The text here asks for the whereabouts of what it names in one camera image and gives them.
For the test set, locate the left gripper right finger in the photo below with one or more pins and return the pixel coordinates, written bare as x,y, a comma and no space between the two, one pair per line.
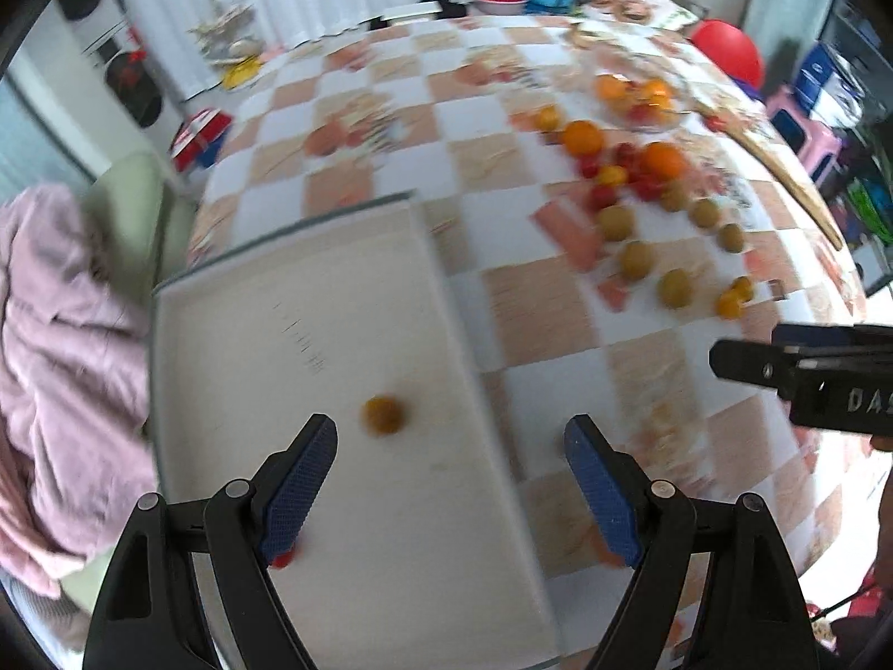
752,612

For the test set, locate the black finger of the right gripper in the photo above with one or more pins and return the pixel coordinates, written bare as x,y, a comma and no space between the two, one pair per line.
832,376

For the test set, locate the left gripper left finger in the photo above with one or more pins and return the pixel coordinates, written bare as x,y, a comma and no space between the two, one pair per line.
149,612

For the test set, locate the green-brown round fruit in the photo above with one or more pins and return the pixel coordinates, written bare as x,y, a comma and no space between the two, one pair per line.
616,223

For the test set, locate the brown fruit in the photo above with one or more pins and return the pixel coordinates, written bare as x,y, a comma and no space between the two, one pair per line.
384,415

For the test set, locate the red cherry tomato with stem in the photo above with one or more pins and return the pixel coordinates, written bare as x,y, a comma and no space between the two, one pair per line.
284,559

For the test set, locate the pink blanket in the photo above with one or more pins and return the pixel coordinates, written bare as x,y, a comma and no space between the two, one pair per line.
74,394

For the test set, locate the pink plastic stool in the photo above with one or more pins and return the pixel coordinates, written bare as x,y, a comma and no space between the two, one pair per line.
815,144

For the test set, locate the wooden back scratcher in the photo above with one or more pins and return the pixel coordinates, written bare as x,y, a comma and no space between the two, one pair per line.
786,170

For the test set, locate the white shallow tray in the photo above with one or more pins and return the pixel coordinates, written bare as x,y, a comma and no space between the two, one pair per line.
415,553

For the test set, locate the orange tangerine right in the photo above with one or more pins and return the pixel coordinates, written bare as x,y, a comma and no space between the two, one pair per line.
663,161

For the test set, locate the checkered fruit tablecloth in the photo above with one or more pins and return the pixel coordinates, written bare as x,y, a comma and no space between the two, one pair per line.
560,321

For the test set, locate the glass fruit bowl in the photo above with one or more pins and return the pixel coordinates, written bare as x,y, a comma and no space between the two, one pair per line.
641,103

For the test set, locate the red balloon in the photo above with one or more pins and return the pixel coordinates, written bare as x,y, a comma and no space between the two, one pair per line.
731,50

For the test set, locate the orange tangerine near bowl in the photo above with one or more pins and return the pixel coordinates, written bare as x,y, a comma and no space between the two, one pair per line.
582,139

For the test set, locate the small yellow tomato far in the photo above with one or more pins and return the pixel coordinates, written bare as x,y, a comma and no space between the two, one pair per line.
547,119

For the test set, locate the red and blue dustpan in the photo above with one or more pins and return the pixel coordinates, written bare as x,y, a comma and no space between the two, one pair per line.
199,139

